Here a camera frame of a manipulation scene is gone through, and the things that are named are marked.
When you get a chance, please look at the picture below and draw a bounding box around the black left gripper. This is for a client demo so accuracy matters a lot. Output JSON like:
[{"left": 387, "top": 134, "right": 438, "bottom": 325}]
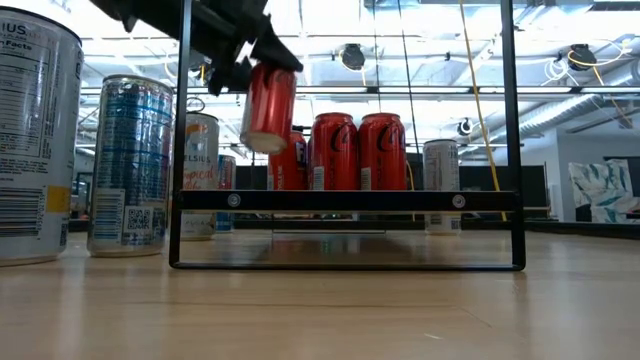
[{"left": 192, "top": 0, "right": 304, "bottom": 96}]

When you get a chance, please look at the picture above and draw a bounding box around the red cola can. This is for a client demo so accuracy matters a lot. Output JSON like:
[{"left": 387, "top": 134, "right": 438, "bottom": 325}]
[
  {"left": 239, "top": 62, "right": 299, "bottom": 155},
  {"left": 308, "top": 111, "right": 359, "bottom": 192},
  {"left": 357, "top": 112, "right": 407, "bottom": 192}
]

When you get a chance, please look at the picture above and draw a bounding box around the orange Fanta can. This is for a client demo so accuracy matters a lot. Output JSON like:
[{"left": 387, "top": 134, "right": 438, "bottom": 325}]
[{"left": 269, "top": 130, "right": 309, "bottom": 191}]

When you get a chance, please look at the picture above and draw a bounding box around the long ceiling light strip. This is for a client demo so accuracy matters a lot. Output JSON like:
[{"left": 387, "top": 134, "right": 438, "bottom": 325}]
[{"left": 79, "top": 84, "right": 640, "bottom": 97}]

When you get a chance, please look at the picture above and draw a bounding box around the white Celsius can orange print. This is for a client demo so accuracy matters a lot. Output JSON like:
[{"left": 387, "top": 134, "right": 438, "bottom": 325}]
[{"left": 180, "top": 110, "right": 221, "bottom": 241}]

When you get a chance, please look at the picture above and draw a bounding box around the silver blue energy drink can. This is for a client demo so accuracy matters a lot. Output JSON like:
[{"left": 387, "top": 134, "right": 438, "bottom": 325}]
[
  {"left": 86, "top": 73, "right": 175, "bottom": 259},
  {"left": 217, "top": 153, "right": 238, "bottom": 234}
]

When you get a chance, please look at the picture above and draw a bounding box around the white Celsius energy can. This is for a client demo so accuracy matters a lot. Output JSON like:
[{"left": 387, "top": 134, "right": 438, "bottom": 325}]
[
  {"left": 0, "top": 5, "right": 85, "bottom": 268},
  {"left": 422, "top": 138, "right": 462, "bottom": 236}
]

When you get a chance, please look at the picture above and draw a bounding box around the white teal patterned cloth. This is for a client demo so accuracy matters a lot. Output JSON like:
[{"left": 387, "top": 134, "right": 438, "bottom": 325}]
[{"left": 568, "top": 158, "right": 640, "bottom": 225}]

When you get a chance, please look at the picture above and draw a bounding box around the black cable with coil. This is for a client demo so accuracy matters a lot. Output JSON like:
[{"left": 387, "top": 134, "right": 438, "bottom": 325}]
[{"left": 397, "top": 0, "right": 422, "bottom": 157}]

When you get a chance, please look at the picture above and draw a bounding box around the black frame wooden shelf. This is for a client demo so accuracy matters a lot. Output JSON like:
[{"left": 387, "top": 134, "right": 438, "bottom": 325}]
[{"left": 168, "top": 0, "right": 527, "bottom": 272}]

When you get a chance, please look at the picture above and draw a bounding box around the thin yellow background cable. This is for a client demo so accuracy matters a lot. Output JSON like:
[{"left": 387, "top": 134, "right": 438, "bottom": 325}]
[{"left": 405, "top": 159, "right": 417, "bottom": 222}]

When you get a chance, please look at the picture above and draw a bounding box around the yellow hanging cable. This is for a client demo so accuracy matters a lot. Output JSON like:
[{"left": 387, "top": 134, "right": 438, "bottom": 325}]
[{"left": 458, "top": 0, "right": 509, "bottom": 222}]

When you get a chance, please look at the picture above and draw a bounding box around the silver ventilation duct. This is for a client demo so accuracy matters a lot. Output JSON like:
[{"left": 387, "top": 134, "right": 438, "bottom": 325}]
[{"left": 517, "top": 92, "right": 640, "bottom": 144}]

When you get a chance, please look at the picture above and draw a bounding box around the yellow reel cable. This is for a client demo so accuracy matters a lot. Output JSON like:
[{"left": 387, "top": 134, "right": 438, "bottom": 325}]
[{"left": 566, "top": 39, "right": 636, "bottom": 129}]

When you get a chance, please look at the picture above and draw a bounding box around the black aluminium table frame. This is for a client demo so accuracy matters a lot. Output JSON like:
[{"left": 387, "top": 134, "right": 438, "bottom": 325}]
[{"left": 69, "top": 217, "right": 640, "bottom": 240}]

